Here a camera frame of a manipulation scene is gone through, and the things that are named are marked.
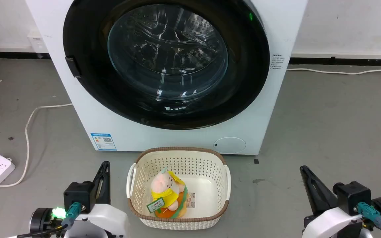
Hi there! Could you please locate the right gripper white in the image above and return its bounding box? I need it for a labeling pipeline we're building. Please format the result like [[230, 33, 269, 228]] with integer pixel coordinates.
[[300, 166, 364, 238]]

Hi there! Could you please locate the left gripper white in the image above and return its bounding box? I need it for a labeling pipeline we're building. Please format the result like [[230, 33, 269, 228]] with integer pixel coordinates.
[[63, 161, 130, 238]]

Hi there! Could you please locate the white front-load washing machine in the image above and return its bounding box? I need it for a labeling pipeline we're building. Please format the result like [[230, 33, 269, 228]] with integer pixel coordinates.
[[25, 0, 309, 156]]

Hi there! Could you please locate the black round glass door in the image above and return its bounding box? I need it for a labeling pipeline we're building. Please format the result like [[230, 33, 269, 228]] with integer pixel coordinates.
[[63, 0, 271, 130]]

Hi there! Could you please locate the blue energy label sticker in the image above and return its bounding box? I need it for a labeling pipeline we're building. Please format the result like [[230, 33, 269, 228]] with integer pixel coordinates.
[[90, 133, 117, 151]]

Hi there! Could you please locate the green white toy tag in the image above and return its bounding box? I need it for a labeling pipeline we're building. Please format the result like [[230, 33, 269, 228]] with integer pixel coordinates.
[[147, 197, 165, 214]]

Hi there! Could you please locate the pink pig plush toy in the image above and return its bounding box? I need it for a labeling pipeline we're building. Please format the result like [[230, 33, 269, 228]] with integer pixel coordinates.
[[150, 168, 188, 218]]

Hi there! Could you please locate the round white filter cover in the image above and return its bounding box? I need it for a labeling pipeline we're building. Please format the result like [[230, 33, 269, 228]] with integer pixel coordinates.
[[213, 137, 246, 154]]

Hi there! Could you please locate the cream perforated laundry basket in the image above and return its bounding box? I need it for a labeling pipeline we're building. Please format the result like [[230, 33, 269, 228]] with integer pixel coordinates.
[[126, 147, 232, 231]]

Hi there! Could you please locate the left teal plug black cable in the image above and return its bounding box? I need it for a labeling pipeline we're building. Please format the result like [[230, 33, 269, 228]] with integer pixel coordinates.
[[17, 202, 82, 238]]

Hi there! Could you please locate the teal plug black cable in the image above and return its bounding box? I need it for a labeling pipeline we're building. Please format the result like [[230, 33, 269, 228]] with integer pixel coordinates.
[[357, 202, 381, 238], [17, 202, 82, 238]]

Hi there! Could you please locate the right teal plug black cable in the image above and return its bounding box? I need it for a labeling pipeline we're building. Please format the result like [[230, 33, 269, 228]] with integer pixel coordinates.
[[357, 202, 381, 238]]

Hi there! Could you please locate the white power cord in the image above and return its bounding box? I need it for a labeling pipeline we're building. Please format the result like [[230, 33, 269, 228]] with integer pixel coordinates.
[[286, 62, 381, 75], [0, 103, 73, 188]]

